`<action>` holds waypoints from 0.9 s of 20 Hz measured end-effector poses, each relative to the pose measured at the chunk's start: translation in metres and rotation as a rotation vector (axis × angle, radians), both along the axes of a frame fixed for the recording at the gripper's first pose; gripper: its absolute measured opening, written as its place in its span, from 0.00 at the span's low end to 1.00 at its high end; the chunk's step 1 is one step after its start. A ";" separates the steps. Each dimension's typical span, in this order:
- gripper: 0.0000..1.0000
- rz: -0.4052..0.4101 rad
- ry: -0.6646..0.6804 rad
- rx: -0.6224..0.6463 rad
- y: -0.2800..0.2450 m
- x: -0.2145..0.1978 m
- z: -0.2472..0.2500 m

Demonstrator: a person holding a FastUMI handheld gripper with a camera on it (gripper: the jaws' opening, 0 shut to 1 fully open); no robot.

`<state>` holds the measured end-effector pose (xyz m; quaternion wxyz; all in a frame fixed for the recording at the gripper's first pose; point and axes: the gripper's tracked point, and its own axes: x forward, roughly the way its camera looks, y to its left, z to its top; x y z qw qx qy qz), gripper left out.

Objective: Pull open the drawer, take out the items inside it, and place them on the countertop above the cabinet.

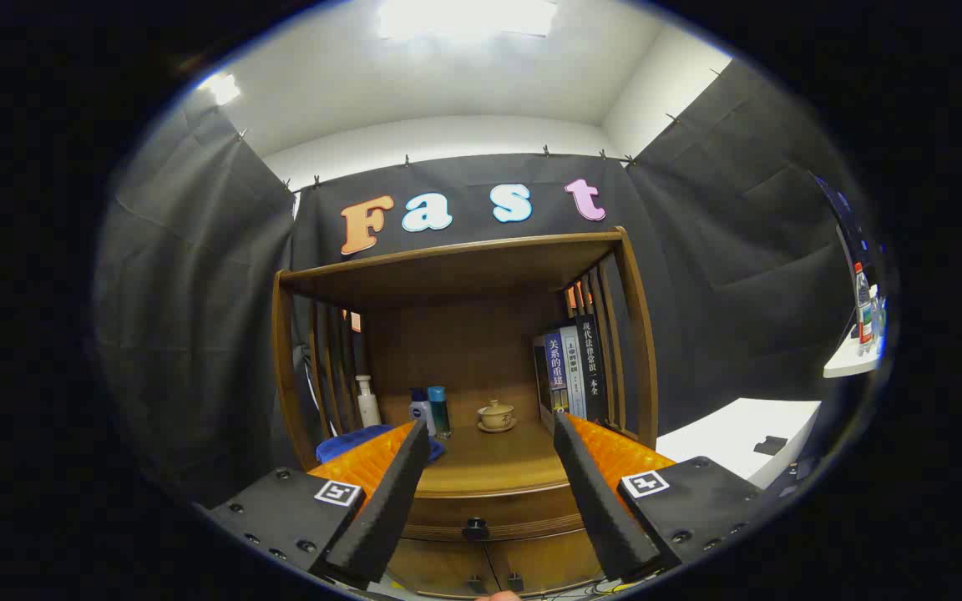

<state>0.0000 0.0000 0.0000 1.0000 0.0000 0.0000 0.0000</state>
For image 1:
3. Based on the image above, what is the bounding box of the beige lidded teacup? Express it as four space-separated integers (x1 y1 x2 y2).
478 399 518 433

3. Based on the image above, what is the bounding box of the light blue book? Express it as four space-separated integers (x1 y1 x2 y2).
560 326 588 421

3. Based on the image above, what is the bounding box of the small ceiling light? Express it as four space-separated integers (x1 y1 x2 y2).
201 73 241 106

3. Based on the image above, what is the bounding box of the wooden drawer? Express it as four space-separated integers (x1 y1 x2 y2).
397 484 590 543

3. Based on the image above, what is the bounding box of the white bottle with blue cap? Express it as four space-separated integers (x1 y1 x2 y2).
409 387 438 437

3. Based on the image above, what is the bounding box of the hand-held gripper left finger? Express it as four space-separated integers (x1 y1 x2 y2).
197 417 432 589

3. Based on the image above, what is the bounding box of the white pump bottle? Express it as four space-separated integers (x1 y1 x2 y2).
356 375 382 429

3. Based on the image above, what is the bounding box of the large ceiling light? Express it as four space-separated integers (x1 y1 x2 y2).
378 0 557 40

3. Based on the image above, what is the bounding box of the red label water bottle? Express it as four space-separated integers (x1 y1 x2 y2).
853 263 876 356

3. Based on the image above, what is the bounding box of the teal bottle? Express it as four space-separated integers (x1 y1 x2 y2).
428 386 452 439

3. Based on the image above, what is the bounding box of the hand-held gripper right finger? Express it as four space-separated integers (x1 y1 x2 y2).
552 412 766 583

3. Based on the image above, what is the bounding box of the wooden cabinet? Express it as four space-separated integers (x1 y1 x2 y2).
271 227 659 598

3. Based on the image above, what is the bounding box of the blue towel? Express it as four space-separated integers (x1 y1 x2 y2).
316 424 447 465

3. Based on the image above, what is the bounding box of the white shelf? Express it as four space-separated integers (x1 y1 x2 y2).
823 334 887 379

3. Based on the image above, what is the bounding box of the clear plastic bottle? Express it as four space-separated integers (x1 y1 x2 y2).
869 284 888 351

